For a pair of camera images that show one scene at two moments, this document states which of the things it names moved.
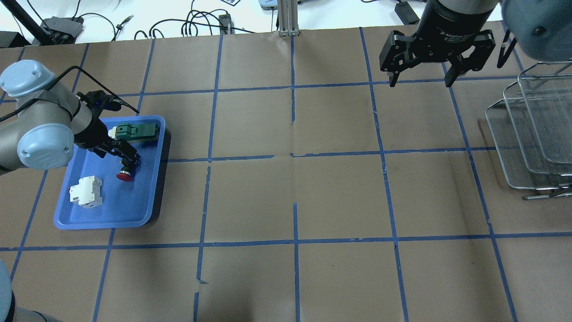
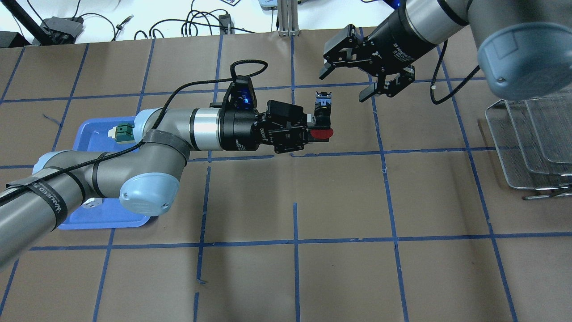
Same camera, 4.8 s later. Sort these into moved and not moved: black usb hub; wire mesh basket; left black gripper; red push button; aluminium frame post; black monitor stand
Moved: left black gripper; red push button
Not moved: black usb hub; aluminium frame post; wire mesh basket; black monitor stand
